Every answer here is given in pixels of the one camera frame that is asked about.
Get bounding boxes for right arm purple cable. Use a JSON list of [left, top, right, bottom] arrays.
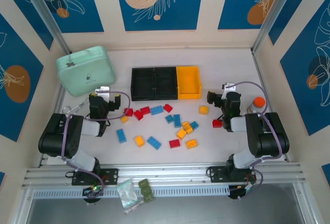
[[233, 81, 283, 196]]

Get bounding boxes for small clear plastic packet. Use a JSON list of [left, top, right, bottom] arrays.
[[123, 200, 145, 215]]

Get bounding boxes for metal tongs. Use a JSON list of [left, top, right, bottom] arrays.
[[61, 97, 91, 118]]

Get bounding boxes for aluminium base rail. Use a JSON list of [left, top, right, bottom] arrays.
[[22, 162, 306, 190]]

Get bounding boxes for yellow plastic bin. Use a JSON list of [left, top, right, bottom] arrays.
[[176, 65, 202, 100]]

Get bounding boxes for clear plastic zip bag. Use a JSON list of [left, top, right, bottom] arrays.
[[116, 178, 139, 209]]

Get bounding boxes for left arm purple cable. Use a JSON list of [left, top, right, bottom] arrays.
[[61, 91, 131, 193]]

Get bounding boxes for slotted grey cable duct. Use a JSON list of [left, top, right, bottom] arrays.
[[33, 185, 230, 199]]

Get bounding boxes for mint green zip pouch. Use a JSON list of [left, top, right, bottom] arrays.
[[56, 45, 116, 98]]

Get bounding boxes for aluminium side rail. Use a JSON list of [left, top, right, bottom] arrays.
[[38, 79, 68, 168], [251, 48, 291, 163]]

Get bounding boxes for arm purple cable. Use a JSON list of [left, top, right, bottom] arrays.
[[233, 81, 283, 196], [61, 91, 131, 193]]

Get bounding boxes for orange-lid bottle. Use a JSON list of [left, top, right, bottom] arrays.
[[246, 97, 266, 115]]

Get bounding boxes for long yellow lego brick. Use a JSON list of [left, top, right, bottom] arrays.
[[181, 120, 194, 134]]

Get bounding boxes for aluminium frame post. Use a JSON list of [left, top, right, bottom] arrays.
[[250, 0, 297, 54], [18, 0, 72, 54]]

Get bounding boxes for small circuit board with wires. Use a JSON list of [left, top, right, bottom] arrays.
[[82, 185, 104, 204], [228, 184, 258, 202]]

